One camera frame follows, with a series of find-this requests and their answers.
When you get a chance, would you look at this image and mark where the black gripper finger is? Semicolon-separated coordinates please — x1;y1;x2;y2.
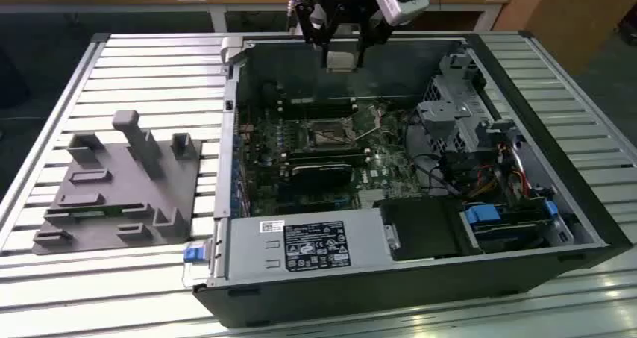
357;11;395;70
297;0;343;70

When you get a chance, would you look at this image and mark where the silver CPU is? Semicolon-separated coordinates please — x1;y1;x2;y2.
325;51;359;73

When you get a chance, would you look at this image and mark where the metal locking lever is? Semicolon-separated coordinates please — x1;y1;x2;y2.
353;126;390;141

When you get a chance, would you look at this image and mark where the CPU socket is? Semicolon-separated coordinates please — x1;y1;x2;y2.
306;118;357;148

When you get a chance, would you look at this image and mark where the grey metal drive cage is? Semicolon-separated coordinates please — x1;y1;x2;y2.
426;52;498;152

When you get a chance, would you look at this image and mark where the black RAM stick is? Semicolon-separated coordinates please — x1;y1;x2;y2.
287;154;363;166
287;147;367;159

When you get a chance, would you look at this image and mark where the wooden cabinet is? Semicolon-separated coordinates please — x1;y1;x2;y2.
506;0;637;76

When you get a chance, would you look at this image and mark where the green motherboard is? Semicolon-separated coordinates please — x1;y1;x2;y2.
233;98;423;218

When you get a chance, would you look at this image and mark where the black graphics card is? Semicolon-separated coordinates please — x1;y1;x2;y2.
290;162;351;188

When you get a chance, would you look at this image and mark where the silver heat sink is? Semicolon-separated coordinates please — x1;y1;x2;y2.
357;189;387;208

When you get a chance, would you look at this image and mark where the black plastic shroud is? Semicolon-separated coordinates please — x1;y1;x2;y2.
379;198;471;261

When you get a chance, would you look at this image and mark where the blue disk carrier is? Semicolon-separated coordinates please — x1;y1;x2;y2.
465;203;500;225

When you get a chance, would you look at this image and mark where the grey parts rack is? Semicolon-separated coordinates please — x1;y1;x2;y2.
29;110;203;256

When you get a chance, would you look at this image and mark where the grey power supply unit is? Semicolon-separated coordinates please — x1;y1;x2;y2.
226;209;389;279

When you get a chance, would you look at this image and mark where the green RAM stick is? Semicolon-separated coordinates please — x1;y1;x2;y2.
66;206;125;218

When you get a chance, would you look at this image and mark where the blue case latch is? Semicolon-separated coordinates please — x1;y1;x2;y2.
182;242;206;264

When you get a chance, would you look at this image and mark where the black PC case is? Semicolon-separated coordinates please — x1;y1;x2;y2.
190;30;634;326

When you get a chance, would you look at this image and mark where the brass cable connector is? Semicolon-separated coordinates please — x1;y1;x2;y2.
283;0;297;33

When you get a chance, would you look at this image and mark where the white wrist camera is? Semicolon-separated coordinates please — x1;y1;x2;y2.
373;0;430;28

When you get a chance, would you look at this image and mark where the grey case handle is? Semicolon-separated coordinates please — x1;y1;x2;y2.
219;37;245;66

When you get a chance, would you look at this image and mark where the red yellow wire bundle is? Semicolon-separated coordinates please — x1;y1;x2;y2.
471;166;528;201

